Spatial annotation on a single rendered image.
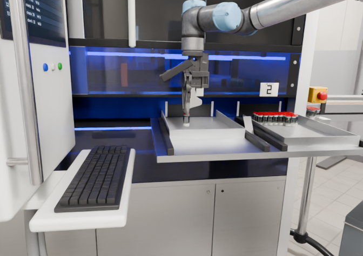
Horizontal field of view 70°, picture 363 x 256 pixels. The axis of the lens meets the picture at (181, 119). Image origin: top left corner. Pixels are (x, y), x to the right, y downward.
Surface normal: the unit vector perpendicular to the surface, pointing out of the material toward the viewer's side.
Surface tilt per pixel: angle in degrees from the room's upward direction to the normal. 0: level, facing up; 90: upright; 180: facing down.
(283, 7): 110
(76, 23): 90
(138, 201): 90
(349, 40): 90
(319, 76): 90
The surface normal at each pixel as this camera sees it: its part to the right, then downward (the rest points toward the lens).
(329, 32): -0.78, 0.12
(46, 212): 0.02, -0.97
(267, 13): -0.62, 0.48
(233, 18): 0.70, 0.18
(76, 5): 0.15, 0.22
